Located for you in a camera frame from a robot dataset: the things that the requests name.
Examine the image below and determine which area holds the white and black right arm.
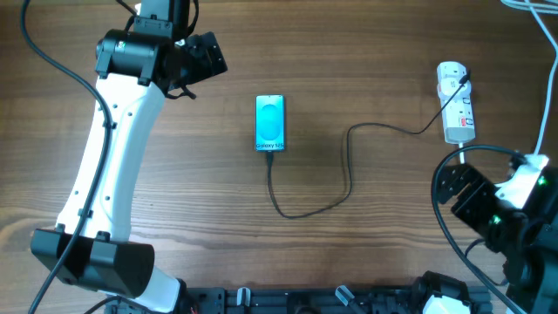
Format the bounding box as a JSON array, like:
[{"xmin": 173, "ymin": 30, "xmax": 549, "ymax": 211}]
[{"xmin": 434, "ymin": 163, "xmax": 557, "ymax": 313}]

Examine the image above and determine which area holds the white power strip cord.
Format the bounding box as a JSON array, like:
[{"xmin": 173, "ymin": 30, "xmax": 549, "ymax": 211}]
[{"xmin": 458, "ymin": 0, "xmax": 558, "ymax": 165}]

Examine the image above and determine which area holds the blue-screen Galaxy smartphone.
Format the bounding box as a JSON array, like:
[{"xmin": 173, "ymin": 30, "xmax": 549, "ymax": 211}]
[{"xmin": 255, "ymin": 94, "xmax": 286, "ymax": 152}]

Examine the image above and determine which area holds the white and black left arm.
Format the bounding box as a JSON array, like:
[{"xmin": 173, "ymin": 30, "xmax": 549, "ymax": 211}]
[{"xmin": 31, "ymin": 0, "xmax": 227, "ymax": 313}]

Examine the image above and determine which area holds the white power strip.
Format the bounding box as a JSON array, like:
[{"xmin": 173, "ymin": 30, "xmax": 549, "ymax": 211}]
[{"xmin": 437, "ymin": 61, "xmax": 475, "ymax": 145}]

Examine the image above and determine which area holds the white USB charger adapter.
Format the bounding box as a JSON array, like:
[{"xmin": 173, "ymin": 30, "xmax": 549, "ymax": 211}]
[{"xmin": 437, "ymin": 78, "xmax": 472, "ymax": 101}]

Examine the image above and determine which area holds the black USB-C charging cable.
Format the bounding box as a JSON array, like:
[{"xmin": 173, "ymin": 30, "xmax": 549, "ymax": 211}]
[{"xmin": 265, "ymin": 71, "xmax": 473, "ymax": 220}]

